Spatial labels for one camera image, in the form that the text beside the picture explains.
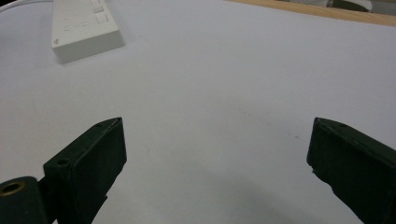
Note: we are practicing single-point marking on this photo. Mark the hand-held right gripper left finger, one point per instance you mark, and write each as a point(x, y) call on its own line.
point(87, 165)

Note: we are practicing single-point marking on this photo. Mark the white cloth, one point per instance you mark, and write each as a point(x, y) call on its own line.
point(345, 3)

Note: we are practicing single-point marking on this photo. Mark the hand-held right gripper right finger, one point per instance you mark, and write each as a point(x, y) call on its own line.
point(355, 165)

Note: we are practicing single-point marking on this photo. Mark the white power strip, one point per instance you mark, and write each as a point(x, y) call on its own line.
point(83, 28)

